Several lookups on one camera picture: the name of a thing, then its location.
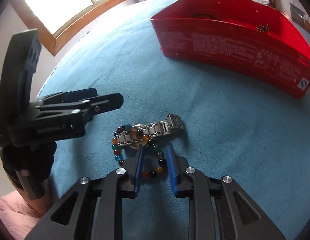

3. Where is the multicolour agate bead bracelet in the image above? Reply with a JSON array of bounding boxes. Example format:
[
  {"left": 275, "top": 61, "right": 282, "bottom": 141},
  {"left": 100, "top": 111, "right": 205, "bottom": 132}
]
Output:
[{"left": 111, "top": 123, "right": 169, "bottom": 179}]

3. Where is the pink sleeved left forearm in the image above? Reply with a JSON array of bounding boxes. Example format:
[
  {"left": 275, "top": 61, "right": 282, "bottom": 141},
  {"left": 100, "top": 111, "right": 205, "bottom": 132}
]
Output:
[{"left": 0, "top": 178, "right": 53, "bottom": 239}]

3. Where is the black gloved left hand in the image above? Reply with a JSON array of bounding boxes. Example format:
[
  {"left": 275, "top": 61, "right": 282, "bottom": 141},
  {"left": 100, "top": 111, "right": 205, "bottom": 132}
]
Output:
[{"left": 0, "top": 141, "right": 57, "bottom": 190}]

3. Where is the wooden framed window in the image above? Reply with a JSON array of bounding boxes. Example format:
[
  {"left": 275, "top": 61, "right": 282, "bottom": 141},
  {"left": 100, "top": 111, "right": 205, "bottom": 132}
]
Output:
[{"left": 11, "top": 0, "right": 126, "bottom": 56}]

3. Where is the red rectangular tin box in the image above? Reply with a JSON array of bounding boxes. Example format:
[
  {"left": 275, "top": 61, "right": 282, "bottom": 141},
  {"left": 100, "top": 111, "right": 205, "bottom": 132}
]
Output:
[{"left": 151, "top": 0, "right": 310, "bottom": 98}]

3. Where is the black chair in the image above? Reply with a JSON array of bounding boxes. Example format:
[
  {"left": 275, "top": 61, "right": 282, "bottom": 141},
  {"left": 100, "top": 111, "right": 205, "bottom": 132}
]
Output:
[{"left": 290, "top": 3, "right": 305, "bottom": 24}]

